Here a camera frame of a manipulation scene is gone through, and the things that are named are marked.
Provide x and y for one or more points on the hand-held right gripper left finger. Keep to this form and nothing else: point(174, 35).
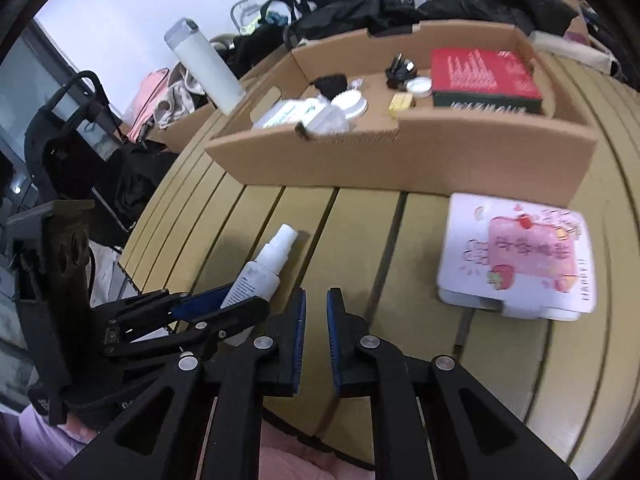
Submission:
point(298, 340)

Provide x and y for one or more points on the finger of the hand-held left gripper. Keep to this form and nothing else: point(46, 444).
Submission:
point(235, 317)
point(200, 305)

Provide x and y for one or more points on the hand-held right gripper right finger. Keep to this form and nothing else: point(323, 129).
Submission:
point(334, 340)

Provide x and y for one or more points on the white spray bottle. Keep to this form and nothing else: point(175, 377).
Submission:
point(260, 270)

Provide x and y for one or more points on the cardboard tray box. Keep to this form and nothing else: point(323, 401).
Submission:
point(400, 160)

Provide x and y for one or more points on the white translucent plastic bottle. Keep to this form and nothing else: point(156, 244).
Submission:
point(295, 116)

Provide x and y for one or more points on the small yellow block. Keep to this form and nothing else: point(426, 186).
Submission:
point(401, 101)

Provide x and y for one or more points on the small black object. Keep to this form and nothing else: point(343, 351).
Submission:
point(330, 82)

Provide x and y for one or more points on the black plug adapter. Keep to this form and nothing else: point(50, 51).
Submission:
point(400, 70)

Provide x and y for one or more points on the person's left forearm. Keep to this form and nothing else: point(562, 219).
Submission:
point(35, 445)

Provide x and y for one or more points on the pink fleece clothing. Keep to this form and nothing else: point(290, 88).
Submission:
point(290, 460)

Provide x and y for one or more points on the black stroller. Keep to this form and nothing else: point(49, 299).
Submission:
point(65, 160)

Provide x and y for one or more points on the brown cardboard box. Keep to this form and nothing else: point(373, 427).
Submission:
point(185, 130)

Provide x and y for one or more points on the glass balcony door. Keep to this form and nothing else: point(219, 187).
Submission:
point(30, 85)

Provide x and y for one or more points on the pink bag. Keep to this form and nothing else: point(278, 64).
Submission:
point(147, 105)

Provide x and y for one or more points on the white pink strawberry box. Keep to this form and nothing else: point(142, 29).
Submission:
point(520, 255)

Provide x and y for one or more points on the beige tote bag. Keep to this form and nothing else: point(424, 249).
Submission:
point(175, 100)

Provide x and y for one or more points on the white thermos bottle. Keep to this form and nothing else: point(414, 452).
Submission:
point(210, 67)

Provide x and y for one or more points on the red flat box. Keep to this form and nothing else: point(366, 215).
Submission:
point(480, 77)

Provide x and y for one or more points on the black cloth bag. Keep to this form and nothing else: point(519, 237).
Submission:
point(345, 5)

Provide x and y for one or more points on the open cardboard carton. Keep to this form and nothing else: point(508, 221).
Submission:
point(580, 27)

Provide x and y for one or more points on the chrome metal frame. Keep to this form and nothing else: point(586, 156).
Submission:
point(245, 5)

